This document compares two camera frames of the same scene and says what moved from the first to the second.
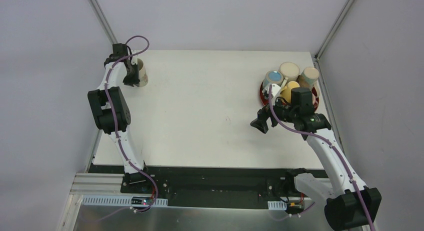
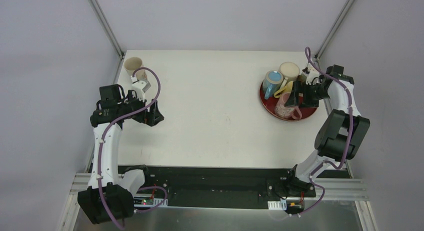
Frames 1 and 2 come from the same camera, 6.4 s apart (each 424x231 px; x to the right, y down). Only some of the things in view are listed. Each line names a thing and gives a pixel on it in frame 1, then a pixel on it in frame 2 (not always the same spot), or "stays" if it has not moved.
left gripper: (131, 72) → (151, 113)
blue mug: (272, 77) stays
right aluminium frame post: (342, 16) stays
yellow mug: (286, 92) stays
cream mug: (290, 71) stays
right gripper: (271, 115) → (301, 94)
